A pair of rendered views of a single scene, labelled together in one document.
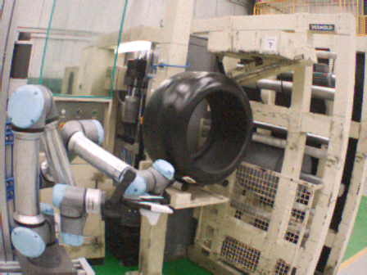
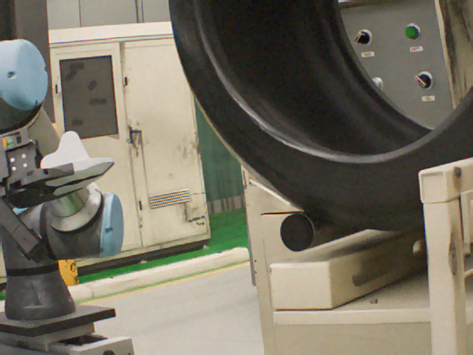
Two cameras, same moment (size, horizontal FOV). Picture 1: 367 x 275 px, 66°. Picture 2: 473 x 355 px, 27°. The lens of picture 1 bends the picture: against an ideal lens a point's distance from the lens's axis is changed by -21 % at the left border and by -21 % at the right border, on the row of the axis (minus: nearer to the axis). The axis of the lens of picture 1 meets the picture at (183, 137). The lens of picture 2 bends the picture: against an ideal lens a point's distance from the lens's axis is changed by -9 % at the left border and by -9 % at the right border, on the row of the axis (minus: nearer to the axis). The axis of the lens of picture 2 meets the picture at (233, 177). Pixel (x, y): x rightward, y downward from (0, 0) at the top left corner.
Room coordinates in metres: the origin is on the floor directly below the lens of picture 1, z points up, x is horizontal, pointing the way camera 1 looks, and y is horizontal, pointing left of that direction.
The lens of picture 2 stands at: (1.37, -1.21, 1.04)
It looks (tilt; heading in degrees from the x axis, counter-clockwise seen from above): 3 degrees down; 76
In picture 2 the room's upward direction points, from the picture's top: 7 degrees counter-clockwise
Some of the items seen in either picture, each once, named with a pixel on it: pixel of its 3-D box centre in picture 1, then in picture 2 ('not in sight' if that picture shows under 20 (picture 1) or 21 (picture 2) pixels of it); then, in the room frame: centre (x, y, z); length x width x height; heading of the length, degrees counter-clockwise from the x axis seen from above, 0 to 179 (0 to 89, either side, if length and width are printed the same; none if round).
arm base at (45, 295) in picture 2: not in sight; (35, 288); (1.42, 0.75, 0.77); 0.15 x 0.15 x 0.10
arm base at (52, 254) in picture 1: (43, 247); not in sight; (1.01, 0.47, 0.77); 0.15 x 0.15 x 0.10
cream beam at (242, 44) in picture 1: (254, 46); not in sight; (2.02, -0.36, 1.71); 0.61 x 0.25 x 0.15; 37
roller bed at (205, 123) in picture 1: (215, 143); not in sight; (2.35, -0.22, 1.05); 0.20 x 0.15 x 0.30; 37
